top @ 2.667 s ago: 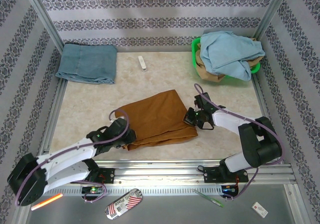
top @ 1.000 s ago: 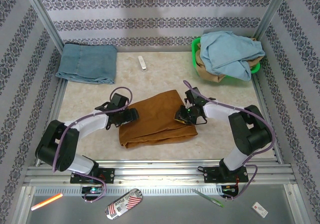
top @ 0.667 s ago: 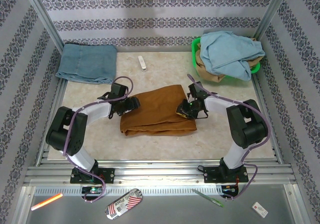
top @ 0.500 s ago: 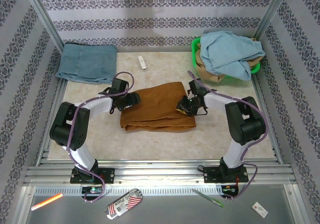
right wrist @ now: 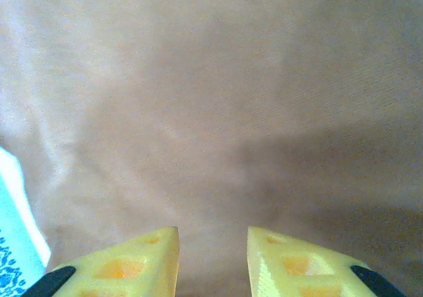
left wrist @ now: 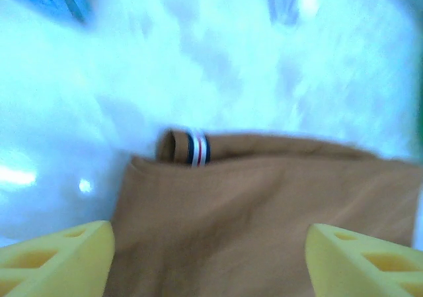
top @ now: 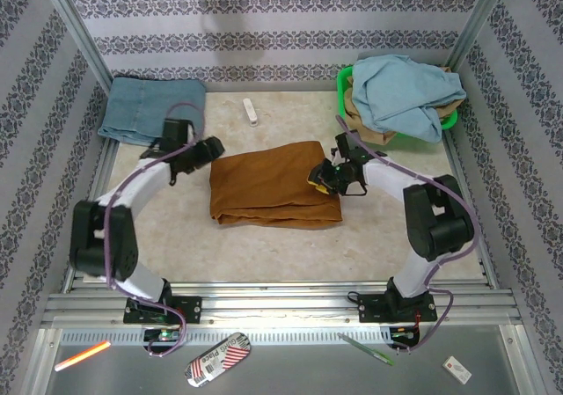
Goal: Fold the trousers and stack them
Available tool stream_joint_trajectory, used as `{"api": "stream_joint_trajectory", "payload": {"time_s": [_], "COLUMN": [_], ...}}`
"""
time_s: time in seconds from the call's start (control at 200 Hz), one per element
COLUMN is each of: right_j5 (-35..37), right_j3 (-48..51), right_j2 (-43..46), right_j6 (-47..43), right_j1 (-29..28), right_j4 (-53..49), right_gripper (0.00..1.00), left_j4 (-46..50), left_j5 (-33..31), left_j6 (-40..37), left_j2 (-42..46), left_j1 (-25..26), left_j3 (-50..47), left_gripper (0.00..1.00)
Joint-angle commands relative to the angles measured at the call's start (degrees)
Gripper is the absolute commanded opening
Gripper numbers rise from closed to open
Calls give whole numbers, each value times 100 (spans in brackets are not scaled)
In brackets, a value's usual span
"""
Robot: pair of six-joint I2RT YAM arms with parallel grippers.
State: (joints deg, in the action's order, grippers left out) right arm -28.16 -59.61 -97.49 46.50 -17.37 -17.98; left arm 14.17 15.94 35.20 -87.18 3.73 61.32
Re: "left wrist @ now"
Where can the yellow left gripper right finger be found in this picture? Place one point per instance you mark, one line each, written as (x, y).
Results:
(357, 270)

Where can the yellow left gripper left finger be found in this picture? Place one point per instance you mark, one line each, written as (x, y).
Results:
(66, 267)

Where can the brown trousers with striped waistband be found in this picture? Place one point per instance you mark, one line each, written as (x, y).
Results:
(231, 211)

